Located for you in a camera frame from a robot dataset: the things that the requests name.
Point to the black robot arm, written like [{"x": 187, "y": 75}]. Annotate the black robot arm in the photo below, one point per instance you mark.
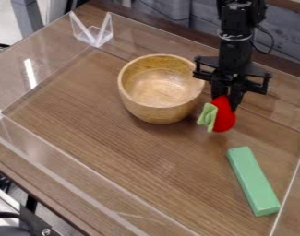
[{"x": 240, "y": 18}]

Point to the clear acrylic corner bracket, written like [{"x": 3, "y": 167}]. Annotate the clear acrylic corner bracket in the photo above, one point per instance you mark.
[{"x": 93, "y": 35}]

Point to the light wooden bowl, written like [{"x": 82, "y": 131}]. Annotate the light wooden bowl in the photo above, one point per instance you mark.
[{"x": 157, "y": 88}]

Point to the clear acrylic enclosure wall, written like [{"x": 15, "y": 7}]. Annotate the clear acrylic enclosure wall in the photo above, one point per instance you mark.
[{"x": 121, "y": 177}]

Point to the green rectangular block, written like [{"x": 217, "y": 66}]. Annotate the green rectangular block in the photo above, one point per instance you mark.
[{"x": 259, "y": 192}]

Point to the grey post behind table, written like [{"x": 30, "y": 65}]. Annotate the grey post behind table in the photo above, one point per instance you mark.
[{"x": 26, "y": 10}]

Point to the black equipment under table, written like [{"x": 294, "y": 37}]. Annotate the black equipment under table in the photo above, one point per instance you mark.
[{"x": 19, "y": 220}]

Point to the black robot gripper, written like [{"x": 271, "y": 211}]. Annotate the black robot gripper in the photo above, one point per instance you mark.
[{"x": 232, "y": 71}]

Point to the red felt fruit green leaf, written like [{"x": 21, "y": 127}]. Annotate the red felt fruit green leaf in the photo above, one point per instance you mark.
[{"x": 216, "y": 116}]

